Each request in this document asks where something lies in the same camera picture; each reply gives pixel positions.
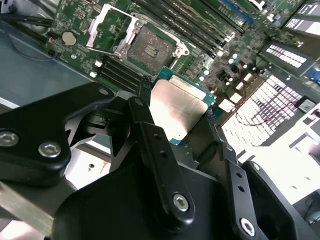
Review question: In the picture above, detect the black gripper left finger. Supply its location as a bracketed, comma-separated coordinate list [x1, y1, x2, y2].
[0, 74, 196, 227]

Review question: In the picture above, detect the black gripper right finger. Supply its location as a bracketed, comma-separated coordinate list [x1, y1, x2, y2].
[206, 104, 311, 240]

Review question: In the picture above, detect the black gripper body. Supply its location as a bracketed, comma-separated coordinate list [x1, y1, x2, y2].
[52, 159, 241, 240]

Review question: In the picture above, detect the silver square CPU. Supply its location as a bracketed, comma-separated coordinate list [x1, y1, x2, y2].
[149, 66, 217, 148]

